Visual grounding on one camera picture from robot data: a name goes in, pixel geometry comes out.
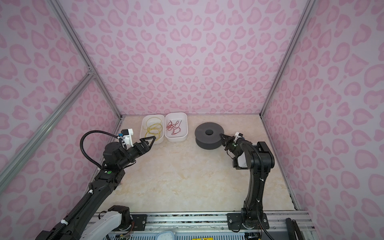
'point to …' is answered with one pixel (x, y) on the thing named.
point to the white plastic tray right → (174, 117)
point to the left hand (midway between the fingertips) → (152, 138)
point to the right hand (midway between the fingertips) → (220, 133)
